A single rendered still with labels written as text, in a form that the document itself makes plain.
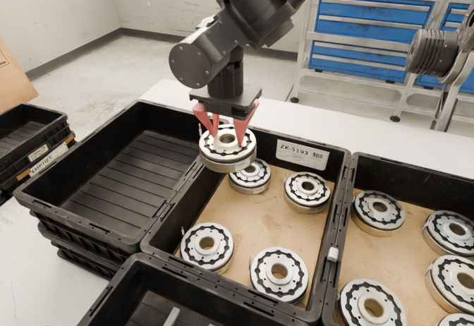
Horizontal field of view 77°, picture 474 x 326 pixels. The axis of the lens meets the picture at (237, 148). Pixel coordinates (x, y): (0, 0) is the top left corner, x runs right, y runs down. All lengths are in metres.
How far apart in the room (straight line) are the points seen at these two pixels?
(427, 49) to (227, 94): 1.10
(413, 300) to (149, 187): 0.59
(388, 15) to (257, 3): 2.07
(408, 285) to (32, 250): 0.84
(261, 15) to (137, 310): 0.50
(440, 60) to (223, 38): 1.17
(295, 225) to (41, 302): 0.57
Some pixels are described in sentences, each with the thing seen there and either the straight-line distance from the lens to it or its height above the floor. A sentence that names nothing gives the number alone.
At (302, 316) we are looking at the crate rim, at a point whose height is 0.93.
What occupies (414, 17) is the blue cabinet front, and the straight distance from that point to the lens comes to 2.43.
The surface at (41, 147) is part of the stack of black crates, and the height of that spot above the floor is 0.53.
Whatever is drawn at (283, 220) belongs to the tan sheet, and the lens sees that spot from 0.67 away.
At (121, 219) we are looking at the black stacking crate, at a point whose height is 0.83.
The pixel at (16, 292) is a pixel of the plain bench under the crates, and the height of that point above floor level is 0.70.
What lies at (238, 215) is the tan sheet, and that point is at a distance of 0.67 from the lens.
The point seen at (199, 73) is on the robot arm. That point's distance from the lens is 0.36.
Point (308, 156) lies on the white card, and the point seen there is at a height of 0.89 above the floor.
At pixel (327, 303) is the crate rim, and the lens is 0.49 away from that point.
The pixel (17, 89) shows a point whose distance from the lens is 3.21.
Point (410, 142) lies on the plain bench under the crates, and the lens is 1.23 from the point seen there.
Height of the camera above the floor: 1.37
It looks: 40 degrees down
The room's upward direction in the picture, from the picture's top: straight up
